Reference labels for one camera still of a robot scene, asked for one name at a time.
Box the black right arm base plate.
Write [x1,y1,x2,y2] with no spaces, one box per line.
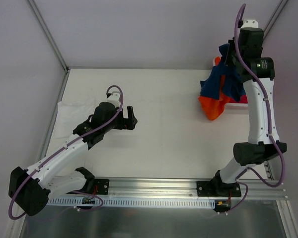
[196,180,241,197]

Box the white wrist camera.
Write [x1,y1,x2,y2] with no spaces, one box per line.
[240,19,259,29]
[106,91,121,108]

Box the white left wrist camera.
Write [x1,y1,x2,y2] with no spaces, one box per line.
[106,91,121,108]

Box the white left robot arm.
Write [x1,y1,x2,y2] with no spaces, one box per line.
[8,102,138,220]

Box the aluminium mounting rail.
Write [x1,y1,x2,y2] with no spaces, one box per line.
[97,178,289,200]

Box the orange t shirt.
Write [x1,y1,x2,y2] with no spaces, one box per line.
[199,56,230,120]

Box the blue printed t shirt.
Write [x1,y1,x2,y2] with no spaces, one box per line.
[200,44,246,102]

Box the folded white t shirt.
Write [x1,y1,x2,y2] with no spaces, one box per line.
[54,98,96,139]

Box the white plastic basket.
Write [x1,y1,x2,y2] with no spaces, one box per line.
[213,56,248,110]

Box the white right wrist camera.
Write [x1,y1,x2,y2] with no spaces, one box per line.
[240,19,259,29]

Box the white slotted cable duct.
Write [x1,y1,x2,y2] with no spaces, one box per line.
[47,196,216,209]

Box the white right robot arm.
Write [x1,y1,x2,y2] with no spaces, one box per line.
[204,27,287,197]

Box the pink t shirt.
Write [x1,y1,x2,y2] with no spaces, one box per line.
[230,95,248,104]

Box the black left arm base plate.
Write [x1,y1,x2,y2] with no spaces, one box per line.
[65,178,110,195]

